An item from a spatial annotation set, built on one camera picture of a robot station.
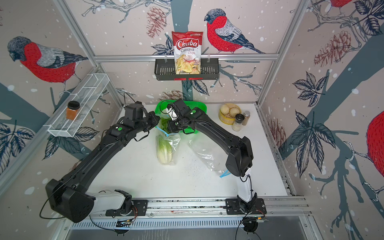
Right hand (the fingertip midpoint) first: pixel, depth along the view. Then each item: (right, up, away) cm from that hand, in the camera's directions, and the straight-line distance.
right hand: (168, 127), depth 80 cm
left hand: (-2, +8, -4) cm, 9 cm away
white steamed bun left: (+36, +11, +27) cm, 47 cm away
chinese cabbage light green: (-2, +2, -1) cm, 3 cm away
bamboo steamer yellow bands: (+39, +4, +24) cm, 45 cm away
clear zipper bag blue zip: (+3, -7, +3) cm, 8 cm away
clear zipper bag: (+27, -18, +5) cm, 33 cm away
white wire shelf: (-48, +18, +4) cm, 52 cm away
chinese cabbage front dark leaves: (-3, -13, +5) cm, 15 cm away
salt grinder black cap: (+42, -1, +17) cm, 46 cm away
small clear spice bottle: (+50, +7, +20) cm, 55 cm away
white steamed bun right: (+43, +9, +27) cm, 52 cm away
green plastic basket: (-11, +13, +33) cm, 37 cm away
